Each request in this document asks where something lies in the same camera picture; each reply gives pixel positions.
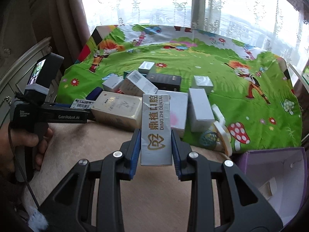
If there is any dark blue box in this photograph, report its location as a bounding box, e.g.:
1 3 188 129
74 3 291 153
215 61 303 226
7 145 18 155
85 86 103 101

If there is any cream tea box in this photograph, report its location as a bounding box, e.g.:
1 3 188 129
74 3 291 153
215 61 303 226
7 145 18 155
91 91 143 131

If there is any white gold dental box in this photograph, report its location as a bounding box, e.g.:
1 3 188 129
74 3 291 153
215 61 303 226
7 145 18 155
140 94 172 166

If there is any tall white carton box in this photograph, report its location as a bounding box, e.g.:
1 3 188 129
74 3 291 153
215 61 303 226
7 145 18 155
188 88 215 132

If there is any person left hand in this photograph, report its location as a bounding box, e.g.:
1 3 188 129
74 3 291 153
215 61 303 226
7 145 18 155
0 123 53 176

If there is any white label barcode box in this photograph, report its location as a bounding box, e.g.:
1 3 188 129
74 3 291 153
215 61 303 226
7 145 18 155
70 99 95 110

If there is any purple storage box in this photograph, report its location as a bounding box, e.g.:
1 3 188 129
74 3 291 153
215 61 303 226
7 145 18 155
236 147 307 226

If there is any white grey small box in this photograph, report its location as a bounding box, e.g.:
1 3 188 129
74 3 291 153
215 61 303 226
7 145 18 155
103 75 124 93

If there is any teal box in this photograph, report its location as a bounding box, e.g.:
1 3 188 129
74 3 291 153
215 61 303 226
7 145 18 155
123 71 132 79

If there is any blue round toy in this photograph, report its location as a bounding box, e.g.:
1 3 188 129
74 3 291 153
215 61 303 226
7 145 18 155
199 130 218 149

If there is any brown curtain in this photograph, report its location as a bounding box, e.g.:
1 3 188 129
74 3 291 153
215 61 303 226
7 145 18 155
29 0 90 66

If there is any small white green box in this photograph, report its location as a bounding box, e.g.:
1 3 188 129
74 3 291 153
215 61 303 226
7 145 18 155
138 61 155 74

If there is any black rectangular box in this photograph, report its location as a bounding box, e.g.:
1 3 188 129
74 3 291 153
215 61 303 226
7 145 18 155
146 73 182 92

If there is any green cartoon play mat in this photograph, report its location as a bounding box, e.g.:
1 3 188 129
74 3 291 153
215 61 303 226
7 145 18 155
56 25 302 153

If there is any white box pink spot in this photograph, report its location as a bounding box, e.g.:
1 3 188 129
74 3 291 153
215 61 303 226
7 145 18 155
157 90 188 138

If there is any small silver cube box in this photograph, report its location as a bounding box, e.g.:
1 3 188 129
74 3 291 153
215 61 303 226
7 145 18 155
191 75 214 95

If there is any white lace curtain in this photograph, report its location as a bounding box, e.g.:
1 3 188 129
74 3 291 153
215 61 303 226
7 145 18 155
82 0 308 73

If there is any white toy frame piece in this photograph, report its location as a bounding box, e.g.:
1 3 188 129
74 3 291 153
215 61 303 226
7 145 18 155
211 104 233 157

